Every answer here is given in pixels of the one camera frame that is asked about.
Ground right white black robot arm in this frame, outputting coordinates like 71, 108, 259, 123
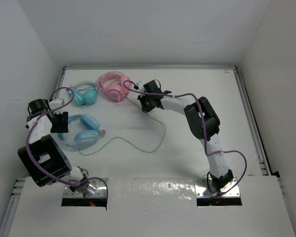
134, 80, 233, 192

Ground green headphone cable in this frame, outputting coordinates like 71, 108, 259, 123
79, 97, 166, 156

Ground pink headphones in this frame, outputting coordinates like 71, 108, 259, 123
97, 72, 130, 102

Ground teal headphones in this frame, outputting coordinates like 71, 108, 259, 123
66, 81, 98, 107

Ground right aluminium frame rail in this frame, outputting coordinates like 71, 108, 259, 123
233, 67, 272, 176

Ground metal base plate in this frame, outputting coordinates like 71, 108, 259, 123
194, 178, 242, 198
63, 179, 107, 198

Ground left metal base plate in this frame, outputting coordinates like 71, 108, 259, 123
63, 179, 107, 198

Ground light blue headphones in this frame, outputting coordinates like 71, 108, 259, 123
57, 114, 106, 150

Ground aluminium frame rail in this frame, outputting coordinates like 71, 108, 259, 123
233, 67, 272, 176
49, 67, 66, 100
64, 65, 237, 70

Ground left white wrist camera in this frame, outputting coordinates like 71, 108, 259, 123
49, 99, 65, 112

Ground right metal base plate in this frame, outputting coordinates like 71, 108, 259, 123
194, 178, 242, 198

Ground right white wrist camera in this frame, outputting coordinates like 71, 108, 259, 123
134, 81, 145, 92

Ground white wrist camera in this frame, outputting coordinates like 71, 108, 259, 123
49, 99, 65, 112
134, 81, 145, 92

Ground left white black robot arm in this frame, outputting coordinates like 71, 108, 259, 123
17, 99, 87, 192

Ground left aluminium frame rail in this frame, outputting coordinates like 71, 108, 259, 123
49, 67, 66, 100

